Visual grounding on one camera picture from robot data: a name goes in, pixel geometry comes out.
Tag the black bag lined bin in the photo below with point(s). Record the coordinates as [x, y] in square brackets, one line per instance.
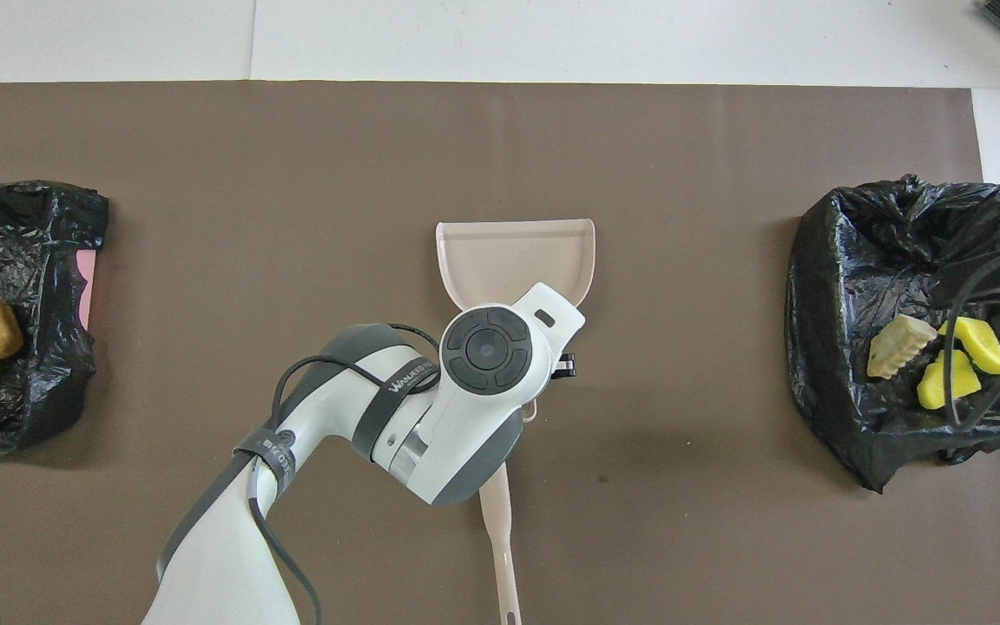
[865, 260]

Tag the beige sponge chunk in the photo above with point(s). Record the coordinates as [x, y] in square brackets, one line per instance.
[899, 345]

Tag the beige plastic dustpan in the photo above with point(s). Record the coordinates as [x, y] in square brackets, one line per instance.
[513, 260]

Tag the brown table mat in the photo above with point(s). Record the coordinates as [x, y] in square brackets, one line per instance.
[205, 174]

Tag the black bag pink bin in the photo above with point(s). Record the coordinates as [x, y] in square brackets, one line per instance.
[40, 243]

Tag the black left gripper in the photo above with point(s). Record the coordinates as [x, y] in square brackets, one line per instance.
[563, 367]

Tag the beige brush black bristles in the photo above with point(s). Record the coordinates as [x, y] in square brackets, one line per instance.
[500, 521]

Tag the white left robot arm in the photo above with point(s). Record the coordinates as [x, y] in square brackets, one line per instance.
[231, 555]

